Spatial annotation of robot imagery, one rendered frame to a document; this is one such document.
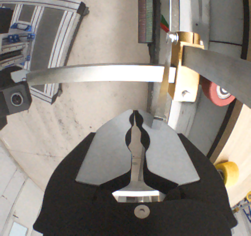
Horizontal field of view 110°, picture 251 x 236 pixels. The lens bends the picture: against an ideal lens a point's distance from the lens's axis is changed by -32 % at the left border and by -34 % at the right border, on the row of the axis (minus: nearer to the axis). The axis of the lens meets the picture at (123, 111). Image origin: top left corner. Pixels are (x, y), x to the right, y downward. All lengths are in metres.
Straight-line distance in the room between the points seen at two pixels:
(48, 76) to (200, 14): 0.53
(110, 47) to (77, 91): 0.51
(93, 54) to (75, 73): 0.88
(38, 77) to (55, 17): 0.78
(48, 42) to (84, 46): 0.31
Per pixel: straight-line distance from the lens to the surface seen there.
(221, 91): 0.27
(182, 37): 0.25
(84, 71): 0.25
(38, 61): 1.14
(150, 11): 0.41
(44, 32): 1.09
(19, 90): 0.22
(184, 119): 0.63
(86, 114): 1.36
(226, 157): 0.44
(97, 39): 1.13
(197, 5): 0.57
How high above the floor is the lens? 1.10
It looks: 60 degrees down
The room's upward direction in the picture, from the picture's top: 175 degrees counter-clockwise
